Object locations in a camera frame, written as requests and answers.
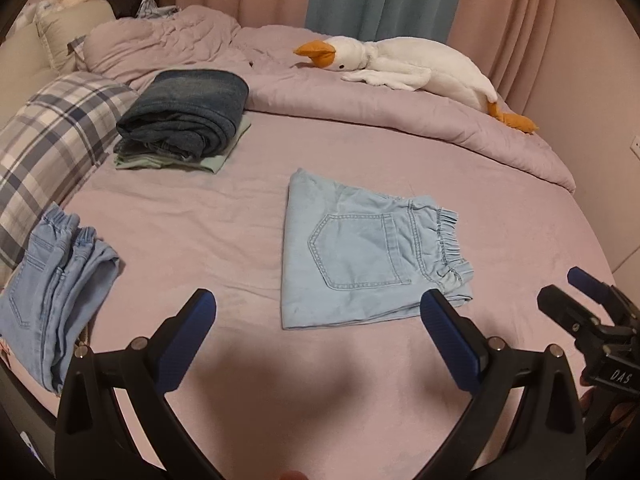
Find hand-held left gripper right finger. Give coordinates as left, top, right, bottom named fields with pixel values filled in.
left=420, top=288, right=586, bottom=480

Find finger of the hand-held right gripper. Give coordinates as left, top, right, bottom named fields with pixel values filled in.
left=567, top=266, right=637, bottom=327
left=537, top=284, right=602, bottom=347

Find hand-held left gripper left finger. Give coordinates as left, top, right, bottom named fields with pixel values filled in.
left=54, top=288, right=221, bottom=480

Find light blue denim pants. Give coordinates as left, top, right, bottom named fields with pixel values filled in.
left=280, top=168, right=474, bottom=331

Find pink bed sheet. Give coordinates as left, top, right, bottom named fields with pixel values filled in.
left=0, top=105, right=618, bottom=480

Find faded blue jeans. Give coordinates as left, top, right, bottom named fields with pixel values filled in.
left=0, top=204, right=122, bottom=395

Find folded pale green garment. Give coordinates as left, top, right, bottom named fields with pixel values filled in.
left=114, top=112, right=253, bottom=176

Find folded dark denim jeans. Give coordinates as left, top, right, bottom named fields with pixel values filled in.
left=115, top=69, right=250, bottom=160

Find plaid pillow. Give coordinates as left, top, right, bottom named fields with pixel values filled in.
left=0, top=71, right=141, bottom=288

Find white goose plush toy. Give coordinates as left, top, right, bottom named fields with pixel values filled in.
left=293, top=35, right=541, bottom=135

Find pink duvet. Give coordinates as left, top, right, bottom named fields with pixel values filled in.
left=81, top=5, right=577, bottom=194

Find cream pillow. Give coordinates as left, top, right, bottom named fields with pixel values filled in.
left=0, top=0, right=117, bottom=77

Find dark cloth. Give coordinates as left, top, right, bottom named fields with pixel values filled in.
left=99, top=0, right=151, bottom=19

